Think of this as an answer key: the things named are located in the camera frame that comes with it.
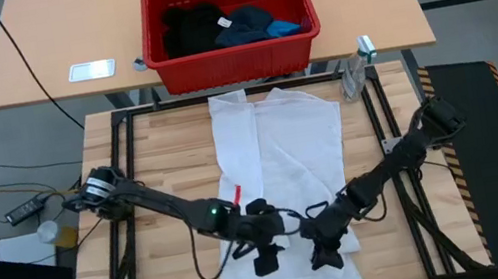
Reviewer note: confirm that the black aluminium table frame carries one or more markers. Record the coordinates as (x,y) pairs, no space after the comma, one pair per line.
(162,106)

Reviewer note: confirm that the red plastic laundry bin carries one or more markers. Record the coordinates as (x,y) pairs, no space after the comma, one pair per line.
(237,68)

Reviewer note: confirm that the bright blue garment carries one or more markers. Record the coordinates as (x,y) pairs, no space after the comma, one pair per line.
(283,28)

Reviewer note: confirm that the clear spray bottle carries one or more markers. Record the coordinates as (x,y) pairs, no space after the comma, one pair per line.
(352,84)

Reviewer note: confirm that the dark navy garment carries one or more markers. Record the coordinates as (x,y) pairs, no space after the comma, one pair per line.
(249,20)

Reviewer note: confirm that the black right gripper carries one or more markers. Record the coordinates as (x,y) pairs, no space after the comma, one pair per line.
(327,228)

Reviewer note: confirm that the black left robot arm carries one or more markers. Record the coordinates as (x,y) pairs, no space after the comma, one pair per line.
(164,205)

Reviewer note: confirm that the black garment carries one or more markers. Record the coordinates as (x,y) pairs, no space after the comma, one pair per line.
(190,32)

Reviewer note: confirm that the light wooden desk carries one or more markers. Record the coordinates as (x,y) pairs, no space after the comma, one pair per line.
(58,29)

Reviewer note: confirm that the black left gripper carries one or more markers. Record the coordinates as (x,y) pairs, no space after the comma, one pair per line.
(264,230)

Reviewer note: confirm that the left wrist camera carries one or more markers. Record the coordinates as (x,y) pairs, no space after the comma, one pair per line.
(256,206)

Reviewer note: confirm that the white flat box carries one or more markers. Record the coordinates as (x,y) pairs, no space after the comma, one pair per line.
(20,259)

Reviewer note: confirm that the black power adapter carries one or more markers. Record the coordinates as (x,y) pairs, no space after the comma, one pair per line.
(26,209)

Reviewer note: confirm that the clear bottle amber liquid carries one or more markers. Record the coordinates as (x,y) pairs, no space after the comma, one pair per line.
(47,231)

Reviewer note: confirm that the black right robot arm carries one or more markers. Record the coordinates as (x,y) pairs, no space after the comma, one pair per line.
(398,155)

